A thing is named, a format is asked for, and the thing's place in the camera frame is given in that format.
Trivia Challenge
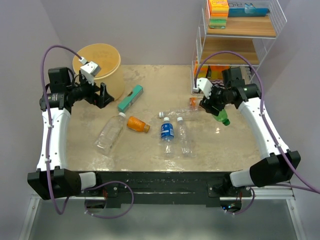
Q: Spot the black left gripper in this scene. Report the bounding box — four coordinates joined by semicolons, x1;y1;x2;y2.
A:
67;72;114;108

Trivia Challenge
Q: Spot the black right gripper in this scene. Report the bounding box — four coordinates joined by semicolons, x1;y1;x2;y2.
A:
200;82;231;116

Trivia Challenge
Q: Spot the green plastic bottle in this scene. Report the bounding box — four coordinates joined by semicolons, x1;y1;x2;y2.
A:
213;109;231;126

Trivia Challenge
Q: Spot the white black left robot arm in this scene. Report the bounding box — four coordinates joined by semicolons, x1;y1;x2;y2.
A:
27;62;114;200

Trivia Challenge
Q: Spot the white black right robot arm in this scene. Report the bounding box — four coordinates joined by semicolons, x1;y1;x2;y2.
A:
195;67;301;197

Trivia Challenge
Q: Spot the yellow plastic bin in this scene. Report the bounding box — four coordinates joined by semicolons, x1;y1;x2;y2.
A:
77;43;125;100

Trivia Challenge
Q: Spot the orange label clear bottle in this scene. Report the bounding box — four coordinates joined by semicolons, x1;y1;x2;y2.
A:
189;97;203;111

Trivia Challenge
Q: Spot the teal rectangular box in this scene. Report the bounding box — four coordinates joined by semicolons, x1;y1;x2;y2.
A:
117;84;144;113

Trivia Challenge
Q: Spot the crushed clear bottle white cap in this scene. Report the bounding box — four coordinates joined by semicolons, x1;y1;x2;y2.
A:
158;106;202;121

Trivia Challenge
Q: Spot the purple wavy pattern pouch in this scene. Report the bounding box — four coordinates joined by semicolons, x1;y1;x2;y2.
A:
210;79;224;88

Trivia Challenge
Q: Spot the large clear square bottle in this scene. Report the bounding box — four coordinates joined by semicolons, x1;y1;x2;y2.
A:
94;112;126;156

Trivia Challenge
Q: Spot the sponge pack bottom shelf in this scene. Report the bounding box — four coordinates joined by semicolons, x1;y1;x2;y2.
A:
193;60;209;78

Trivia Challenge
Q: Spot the orange box bottom shelf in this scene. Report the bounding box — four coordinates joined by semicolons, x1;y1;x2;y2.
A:
210;65;230;76

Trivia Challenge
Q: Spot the orange juice bottle left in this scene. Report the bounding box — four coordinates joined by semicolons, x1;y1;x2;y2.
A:
127;116;150;133

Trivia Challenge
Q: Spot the blue label clear bottle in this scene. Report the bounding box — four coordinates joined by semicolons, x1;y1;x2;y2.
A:
160;117;175;156

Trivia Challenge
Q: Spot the slim clear bottle white cap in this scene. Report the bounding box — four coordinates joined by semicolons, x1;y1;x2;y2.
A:
176;116;192;156

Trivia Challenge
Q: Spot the stacked colourful sponges top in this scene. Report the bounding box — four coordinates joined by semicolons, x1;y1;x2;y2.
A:
207;0;229;29

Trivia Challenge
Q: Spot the blue box on shelf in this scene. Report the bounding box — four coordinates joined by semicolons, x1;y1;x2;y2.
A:
228;2;271;18

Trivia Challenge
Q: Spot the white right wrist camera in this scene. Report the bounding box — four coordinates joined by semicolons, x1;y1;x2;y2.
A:
192;77;214;99

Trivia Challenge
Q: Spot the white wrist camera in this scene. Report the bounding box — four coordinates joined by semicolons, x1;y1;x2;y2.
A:
79;57;101;86
192;77;214;99

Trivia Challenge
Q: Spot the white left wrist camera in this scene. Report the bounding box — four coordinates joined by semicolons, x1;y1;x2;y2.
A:
79;57;101;86

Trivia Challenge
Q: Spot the white wire shelf rack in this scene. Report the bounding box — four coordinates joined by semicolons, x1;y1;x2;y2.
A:
190;0;288;96

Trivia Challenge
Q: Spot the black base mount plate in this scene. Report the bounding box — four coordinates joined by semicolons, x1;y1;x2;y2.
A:
79;171;252;208

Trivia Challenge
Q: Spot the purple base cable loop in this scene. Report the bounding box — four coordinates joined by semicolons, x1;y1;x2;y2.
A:
84;181;135;220

